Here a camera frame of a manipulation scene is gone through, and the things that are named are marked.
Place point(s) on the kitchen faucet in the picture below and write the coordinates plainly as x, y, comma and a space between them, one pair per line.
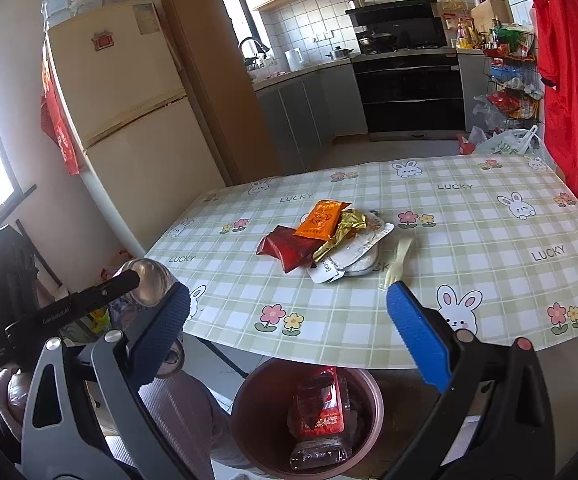
254, 47

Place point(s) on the white electric kettle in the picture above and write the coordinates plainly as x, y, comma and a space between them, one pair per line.
294, 60

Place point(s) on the cream two-door fridge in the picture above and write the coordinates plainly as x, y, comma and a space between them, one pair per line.
119, 85

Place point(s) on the red clear plastic packet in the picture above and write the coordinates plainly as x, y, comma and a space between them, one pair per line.
321, 405

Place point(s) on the black wok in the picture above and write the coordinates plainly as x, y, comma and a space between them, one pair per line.
376, 42

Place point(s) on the steel pot with lid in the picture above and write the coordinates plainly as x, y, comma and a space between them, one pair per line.
340, 53

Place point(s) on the dark plastic wrapper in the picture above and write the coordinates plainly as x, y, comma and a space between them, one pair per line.
319, 452

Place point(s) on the dark red packet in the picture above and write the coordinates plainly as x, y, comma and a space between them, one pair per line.
286, 250

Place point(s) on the white storage box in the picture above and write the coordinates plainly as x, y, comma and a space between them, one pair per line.
56, 10

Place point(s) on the paper note on fridge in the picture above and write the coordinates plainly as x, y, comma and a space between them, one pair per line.
146, 19

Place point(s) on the orange packet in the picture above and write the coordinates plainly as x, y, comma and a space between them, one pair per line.
321, 220

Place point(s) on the grey base cabinets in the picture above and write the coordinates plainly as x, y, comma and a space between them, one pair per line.
309, 115

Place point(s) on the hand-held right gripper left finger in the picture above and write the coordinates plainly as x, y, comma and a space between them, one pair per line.
169, 320

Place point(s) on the white green plastic bag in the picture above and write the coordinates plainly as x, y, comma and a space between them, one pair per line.
506, 145

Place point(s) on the checked bunny tablecloth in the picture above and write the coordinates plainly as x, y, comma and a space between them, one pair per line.
469, 240

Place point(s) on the red hanging banner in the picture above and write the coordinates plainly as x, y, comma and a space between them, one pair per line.
61, 125

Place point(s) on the black table leg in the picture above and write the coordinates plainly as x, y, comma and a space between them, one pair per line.
226, 360

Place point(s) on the black stove with oven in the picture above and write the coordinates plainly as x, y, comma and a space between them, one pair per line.
409, 95

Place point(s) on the red apron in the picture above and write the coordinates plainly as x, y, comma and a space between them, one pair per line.
569, 85

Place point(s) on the person's left hand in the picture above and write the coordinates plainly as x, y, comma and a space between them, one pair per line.
10, 392

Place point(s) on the small steel pot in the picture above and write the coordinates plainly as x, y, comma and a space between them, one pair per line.
356, 4

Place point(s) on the person's leg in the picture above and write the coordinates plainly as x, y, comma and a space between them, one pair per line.
189, 410

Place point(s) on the wall switch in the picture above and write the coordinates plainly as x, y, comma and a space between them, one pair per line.
323, 36

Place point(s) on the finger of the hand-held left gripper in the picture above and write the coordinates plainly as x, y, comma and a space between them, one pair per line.
109, 290

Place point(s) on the gold foil wrapper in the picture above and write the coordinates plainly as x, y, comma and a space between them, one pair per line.
349, 227

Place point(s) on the red box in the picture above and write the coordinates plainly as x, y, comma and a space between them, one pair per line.
465, 146

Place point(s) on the black range hood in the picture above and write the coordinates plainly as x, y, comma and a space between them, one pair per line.
399, 22

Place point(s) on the white plastic fork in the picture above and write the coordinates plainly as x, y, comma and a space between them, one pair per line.
400, 257

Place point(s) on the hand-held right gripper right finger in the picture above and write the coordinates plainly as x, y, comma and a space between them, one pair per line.
419, 335

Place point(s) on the wooden door frame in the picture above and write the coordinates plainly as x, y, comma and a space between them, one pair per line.
209, 70

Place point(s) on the brown trash bin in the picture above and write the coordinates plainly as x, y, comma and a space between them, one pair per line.
254, 410

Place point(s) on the white noodle cup lid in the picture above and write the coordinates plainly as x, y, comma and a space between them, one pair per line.
364, 257

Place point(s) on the red fridge magnet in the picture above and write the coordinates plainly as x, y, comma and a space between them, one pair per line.
103, 41

